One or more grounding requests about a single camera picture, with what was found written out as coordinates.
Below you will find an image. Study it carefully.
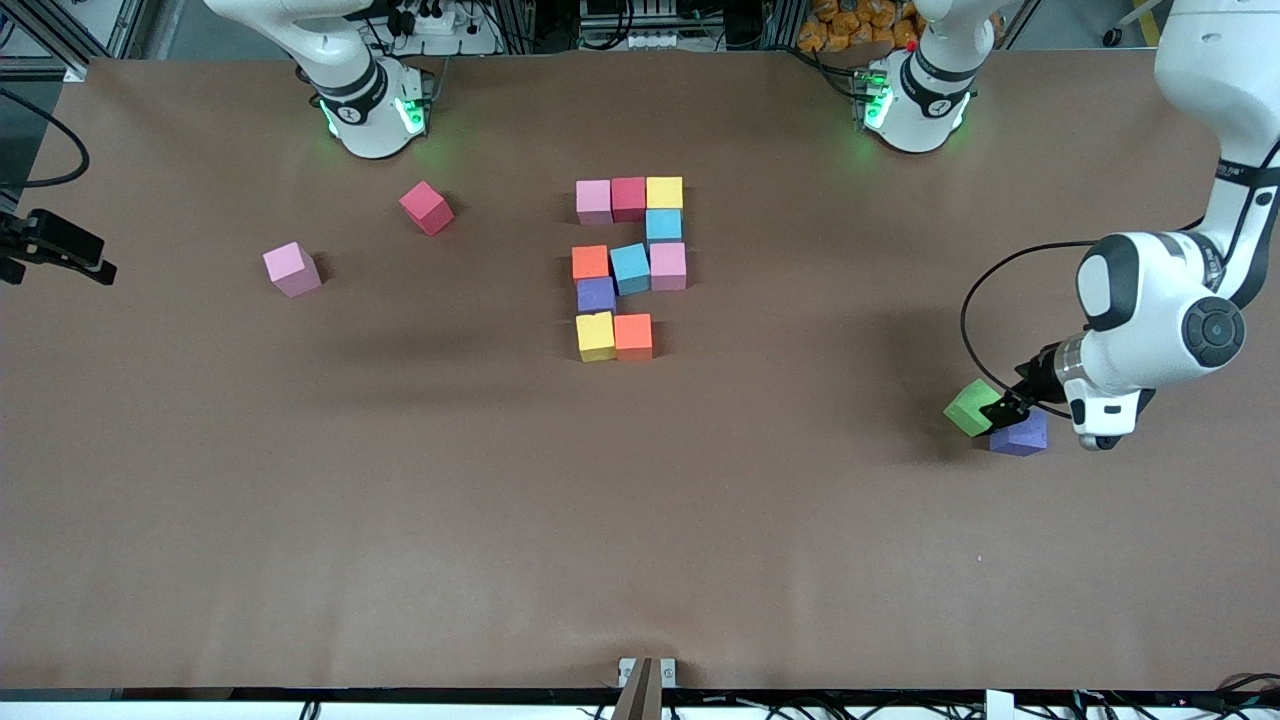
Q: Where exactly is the aluminium frame profile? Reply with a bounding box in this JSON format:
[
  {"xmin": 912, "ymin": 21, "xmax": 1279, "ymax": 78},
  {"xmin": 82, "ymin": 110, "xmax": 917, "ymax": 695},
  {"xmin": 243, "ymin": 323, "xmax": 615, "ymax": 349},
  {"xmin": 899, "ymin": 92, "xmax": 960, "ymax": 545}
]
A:
[
  {"xmin": 0, "ymin": 0, "xmax": 151, "ymax": 83},
  {"xmin": 1200, "ymin": 0, "xmax": 1280, "ymax": 73}
]

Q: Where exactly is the green foam cube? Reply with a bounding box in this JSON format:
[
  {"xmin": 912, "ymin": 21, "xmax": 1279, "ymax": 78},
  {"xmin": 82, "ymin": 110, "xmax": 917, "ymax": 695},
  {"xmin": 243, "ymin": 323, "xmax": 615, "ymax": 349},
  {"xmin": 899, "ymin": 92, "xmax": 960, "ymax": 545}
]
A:
[{"xmin": 943, "ymin": 377, "xmax": 1006, "ymax": 438}]

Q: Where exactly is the white metal bracket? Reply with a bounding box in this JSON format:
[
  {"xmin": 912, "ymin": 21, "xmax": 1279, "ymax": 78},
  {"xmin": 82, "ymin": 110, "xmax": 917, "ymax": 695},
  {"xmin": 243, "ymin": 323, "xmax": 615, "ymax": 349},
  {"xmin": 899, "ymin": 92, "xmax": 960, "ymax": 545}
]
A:
[{"xmin": 618, "ymin": 657, "xmax": 678, "ymax": 690}]

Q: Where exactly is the tan camera post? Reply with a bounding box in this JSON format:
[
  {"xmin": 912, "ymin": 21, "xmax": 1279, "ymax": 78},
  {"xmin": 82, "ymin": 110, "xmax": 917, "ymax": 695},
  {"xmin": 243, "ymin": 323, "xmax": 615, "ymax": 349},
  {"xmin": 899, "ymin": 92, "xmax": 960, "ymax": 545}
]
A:
[{"xmin": 612, "ymin": 657, "xmax": 663, "ymax": 720}]

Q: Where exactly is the orange snack bag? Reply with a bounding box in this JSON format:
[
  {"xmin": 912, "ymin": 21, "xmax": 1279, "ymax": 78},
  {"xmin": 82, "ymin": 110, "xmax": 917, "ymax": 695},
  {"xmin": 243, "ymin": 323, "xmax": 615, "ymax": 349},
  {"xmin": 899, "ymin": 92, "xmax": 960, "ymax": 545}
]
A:
[{"xmin": 797, "ymin": 0, "xmax": 921, "ymax": 53}]

